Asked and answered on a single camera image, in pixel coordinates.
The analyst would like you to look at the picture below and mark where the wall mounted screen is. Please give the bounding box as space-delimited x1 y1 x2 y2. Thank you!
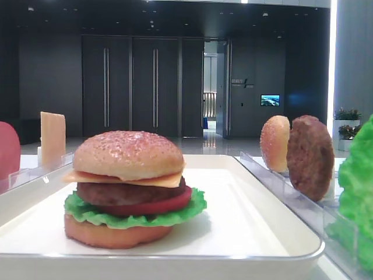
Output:
261 94 280 107

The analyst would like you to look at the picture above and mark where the long clear rail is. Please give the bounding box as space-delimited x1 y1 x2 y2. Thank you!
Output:
238 152 372 279
1 153 73 194

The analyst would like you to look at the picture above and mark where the bottom bun on tray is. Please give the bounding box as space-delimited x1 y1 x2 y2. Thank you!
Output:
64 214 173 249

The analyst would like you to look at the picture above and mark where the left long clear rail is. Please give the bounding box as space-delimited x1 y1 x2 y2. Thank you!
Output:
1 153 73 194

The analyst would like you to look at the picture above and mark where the sesame bun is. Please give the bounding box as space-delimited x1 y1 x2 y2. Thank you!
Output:
73 131 184 181
260 115 290 173

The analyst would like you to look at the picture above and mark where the standing red tomato slice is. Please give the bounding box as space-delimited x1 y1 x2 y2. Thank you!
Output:
0 121 21 180

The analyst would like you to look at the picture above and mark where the right long clear rail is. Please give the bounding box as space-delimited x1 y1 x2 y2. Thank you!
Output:
238 152 372 279

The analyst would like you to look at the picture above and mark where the standing brown meat patty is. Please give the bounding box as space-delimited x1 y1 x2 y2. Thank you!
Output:
287 115 335 202

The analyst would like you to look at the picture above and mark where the dark double door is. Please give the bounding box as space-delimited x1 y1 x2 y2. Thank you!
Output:
82 36 205 137

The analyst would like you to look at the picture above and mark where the green lettuce leaf on burger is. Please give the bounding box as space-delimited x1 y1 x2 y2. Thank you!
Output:
64 188 207 229

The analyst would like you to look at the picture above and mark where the standing orange cheese slice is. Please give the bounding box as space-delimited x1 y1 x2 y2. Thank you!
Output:
40 111 66 170

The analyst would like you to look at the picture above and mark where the white metal serving tray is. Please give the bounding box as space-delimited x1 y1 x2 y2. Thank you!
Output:
1 155 325 279

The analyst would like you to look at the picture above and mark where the brown meat patty on burger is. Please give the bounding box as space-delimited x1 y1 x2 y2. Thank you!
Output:
76 178 186 206

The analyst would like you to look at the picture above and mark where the standing green lettuce leaf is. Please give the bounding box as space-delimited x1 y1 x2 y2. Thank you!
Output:
326 118 372 273

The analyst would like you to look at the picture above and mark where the orange cheese slice on burger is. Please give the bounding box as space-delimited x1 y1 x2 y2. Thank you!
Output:
61 170 183 188

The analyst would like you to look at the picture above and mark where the white planter with flowers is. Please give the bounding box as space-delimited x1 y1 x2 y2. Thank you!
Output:
332 107 361 152

